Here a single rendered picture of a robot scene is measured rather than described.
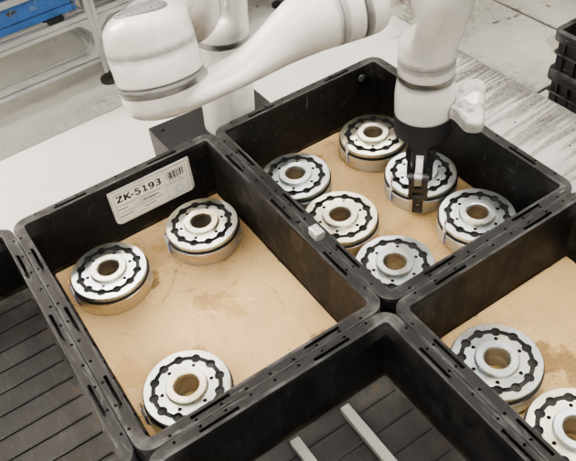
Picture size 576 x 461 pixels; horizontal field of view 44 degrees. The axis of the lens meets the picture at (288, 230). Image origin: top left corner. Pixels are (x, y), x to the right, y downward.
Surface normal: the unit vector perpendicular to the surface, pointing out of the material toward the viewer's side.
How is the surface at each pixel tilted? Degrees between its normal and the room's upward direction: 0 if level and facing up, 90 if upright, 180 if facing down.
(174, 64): 74
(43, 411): 0
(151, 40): 69
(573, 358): 0
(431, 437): 0
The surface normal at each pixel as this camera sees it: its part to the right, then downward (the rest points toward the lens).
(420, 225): -0.09, -0.70
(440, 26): 0.22, 0.86
